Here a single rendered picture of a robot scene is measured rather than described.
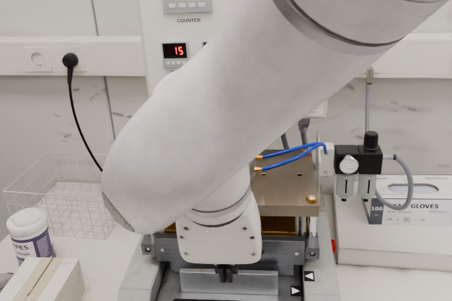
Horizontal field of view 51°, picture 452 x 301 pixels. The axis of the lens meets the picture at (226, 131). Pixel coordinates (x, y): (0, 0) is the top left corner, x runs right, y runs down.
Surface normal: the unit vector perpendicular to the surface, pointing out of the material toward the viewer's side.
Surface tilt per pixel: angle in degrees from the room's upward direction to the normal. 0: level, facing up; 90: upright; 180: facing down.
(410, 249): 0
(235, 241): 110
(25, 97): 90
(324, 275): 0
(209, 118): 76
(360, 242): 0
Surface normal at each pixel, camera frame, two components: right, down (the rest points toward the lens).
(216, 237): -0.07, 0.71
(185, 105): -0.34, -0.01
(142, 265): -0.05, -0.91
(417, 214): -0.10, 0.43
